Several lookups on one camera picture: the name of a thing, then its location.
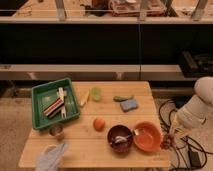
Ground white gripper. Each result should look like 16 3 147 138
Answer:
167 112 193 144

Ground red orange bowl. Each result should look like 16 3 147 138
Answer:
133 121 162 152

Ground dark red grape bunch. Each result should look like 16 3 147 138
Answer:
161 136 172 150

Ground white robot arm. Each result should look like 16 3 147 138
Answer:
164 77 213 143

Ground dark brown bowl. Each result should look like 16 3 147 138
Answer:
107 125 133 153

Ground white spoon in bowl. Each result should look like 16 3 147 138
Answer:
114 135 132 144

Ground black power adapter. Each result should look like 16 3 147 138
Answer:
188 150 201 167

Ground blue sponge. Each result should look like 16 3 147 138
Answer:
120 99 138 112

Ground green pepper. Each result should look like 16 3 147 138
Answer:
113 96 134 102

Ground orange fruit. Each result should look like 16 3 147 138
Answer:
93 117 105 131

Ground light green cup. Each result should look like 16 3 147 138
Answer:
90 87 102 101

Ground small metal cup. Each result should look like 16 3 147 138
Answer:
49 124 64 140

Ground striped block in tray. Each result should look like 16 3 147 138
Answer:
44 98 63 117

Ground white fork in tray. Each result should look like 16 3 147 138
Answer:
58 87 66 118

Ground light blue cloth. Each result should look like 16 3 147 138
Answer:
35 143 69 171

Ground green plastic tray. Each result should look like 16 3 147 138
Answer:
31 78 80 130

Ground black cables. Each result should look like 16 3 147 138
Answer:
157 99 213 171

